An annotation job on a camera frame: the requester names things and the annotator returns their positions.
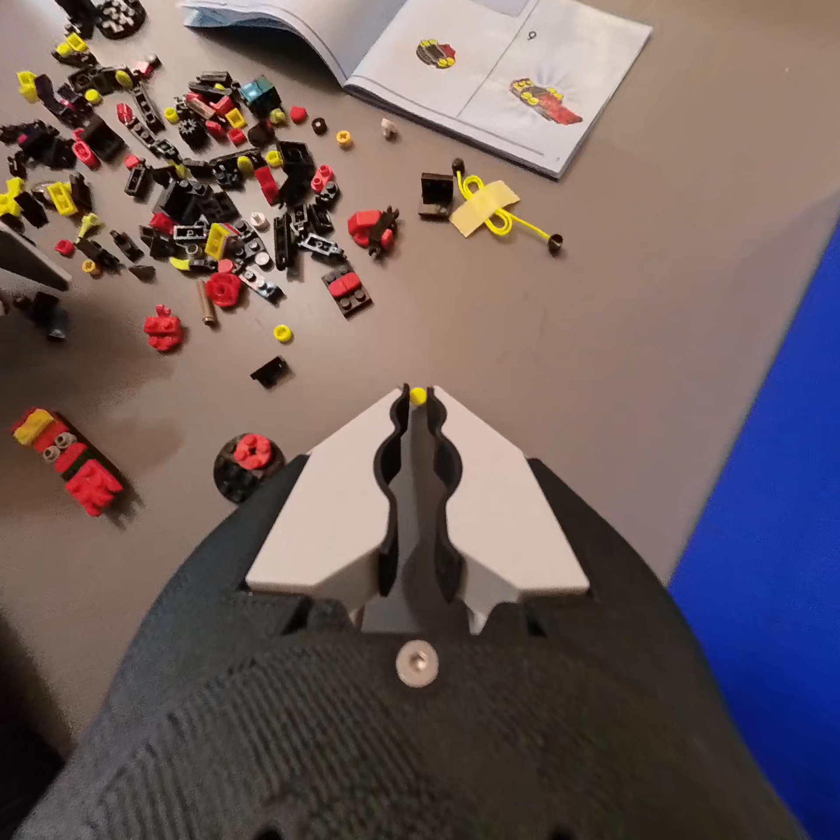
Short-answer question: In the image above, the pile of lego pieces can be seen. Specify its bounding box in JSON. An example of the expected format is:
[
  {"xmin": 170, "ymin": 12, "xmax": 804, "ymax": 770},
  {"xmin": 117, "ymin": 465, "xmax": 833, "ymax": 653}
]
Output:
[{"xmin": 0, "ymin": 0, "xmax": 345, "ymax": 277}]

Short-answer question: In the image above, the black plate with red tiles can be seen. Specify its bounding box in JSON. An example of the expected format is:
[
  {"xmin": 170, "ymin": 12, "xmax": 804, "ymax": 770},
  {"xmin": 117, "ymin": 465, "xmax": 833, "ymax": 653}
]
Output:
[{"xmin": 322, "ymin": 266, "xmax": 374, "ymax": 319}]

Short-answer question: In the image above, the round plate with red piece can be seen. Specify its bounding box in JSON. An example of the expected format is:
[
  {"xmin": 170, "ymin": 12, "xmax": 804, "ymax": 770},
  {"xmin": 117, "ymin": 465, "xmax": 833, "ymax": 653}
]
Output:
[{"xmin": 213, "ymin": 433, "xmax": 286, "ymax": 505}]

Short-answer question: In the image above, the red studded lego piece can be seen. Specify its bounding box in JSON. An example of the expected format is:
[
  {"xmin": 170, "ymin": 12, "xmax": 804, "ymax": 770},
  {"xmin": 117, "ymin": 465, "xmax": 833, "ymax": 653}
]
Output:
[{"xmin": 143, "ymin": 305, "xmax": 185, "ymax": 353}]

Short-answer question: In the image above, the yellow lego string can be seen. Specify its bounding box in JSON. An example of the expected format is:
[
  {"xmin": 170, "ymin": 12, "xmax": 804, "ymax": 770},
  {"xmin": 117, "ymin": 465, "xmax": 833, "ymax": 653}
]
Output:
[{"xmin": 451, "ymin": 157, "xmax": 564, "ymax": 258}]

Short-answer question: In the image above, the black square lego piece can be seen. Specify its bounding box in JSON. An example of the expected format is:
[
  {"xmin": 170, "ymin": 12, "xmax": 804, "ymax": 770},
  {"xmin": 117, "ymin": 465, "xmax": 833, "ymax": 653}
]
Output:
[{"xmin": 418, "ymin": 172, "xmax": 455, "ymax": 221}]

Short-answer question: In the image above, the black angled lego piece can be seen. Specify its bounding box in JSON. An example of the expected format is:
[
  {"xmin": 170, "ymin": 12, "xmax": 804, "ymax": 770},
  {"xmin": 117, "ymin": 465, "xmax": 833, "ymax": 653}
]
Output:
[{"xmin": 29, "ymin": 292, "xmax": 70, "ymax": 342}]

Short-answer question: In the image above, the red round lego piece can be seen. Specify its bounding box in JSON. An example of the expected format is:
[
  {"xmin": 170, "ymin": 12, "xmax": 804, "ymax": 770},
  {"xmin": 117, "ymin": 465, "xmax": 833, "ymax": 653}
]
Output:
[{"xmin": 205, "ymin": 271, "xmax": 244, "ymax": 308}]

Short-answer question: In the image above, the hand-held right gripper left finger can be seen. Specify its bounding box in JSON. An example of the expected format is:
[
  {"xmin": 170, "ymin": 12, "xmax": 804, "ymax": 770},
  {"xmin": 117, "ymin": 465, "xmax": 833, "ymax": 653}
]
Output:
[{"xmin": 246, "ymin": 386, "xmax": 411, "ymax": 631}]

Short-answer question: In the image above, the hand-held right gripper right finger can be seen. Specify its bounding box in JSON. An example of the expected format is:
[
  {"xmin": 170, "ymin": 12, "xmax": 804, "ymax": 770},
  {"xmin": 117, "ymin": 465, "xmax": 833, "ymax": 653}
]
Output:
[{"xmin": 427, "ymin": 386, "xmax": 590, "ymax": 636}]

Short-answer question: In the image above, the lego instruction booklet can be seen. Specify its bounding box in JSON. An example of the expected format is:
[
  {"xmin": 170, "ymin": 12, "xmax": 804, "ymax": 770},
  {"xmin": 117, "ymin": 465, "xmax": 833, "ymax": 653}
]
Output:
[{"xmin": 178, "ymin": 0, "xmax": 654, "ymax": 180}]

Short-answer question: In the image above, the black tall lego assembly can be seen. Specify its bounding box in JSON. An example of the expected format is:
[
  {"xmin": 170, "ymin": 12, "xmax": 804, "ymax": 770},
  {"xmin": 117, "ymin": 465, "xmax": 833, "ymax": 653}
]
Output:
[{"xmin": 56, "ymin": 0, "xmax": 99, "ymax": 37}]

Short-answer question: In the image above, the pale yellow tape strip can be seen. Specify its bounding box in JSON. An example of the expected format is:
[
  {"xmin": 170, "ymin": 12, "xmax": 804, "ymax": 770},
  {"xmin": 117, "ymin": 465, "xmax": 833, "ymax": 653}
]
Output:
[{"xmin": 449, "ymin": 180, "xmax": 521, "ymax": 238}]

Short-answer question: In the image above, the red and brown lego assembly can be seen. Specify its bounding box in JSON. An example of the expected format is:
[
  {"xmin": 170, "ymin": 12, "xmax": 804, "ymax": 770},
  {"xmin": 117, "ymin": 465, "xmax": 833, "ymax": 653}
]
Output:
[{"xmin": 346, "ymin": 206, "xmax": 401, "ymax": 258}]

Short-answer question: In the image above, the red lego car assembly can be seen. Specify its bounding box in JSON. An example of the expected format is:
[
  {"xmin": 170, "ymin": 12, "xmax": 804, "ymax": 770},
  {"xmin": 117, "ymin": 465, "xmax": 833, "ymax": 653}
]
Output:
[{"xmin": 12, "ymin": 407, "xmax": 126, "ymax": 517}]

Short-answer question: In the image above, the black round lego plate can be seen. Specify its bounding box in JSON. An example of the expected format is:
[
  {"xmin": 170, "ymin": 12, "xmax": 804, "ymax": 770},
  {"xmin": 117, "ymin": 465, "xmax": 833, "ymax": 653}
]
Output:
[{"xmin": 95, "ymin": 0, "xmax": 147, "ymax": 39}]

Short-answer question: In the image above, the blue board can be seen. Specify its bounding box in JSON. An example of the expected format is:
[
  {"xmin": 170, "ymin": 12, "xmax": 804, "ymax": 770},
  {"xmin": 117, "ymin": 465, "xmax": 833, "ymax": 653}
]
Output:
[{"xmin": 666, "ymin": 217, "xmax": 840, "ymax": 840}]

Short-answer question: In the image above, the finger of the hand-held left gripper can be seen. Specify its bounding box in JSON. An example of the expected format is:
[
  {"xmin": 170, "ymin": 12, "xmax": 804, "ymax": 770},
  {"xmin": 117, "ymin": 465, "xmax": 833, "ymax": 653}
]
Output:
[{"xmin": 0, "ymin": 220, "xmax": 72, "ymax": 291}]

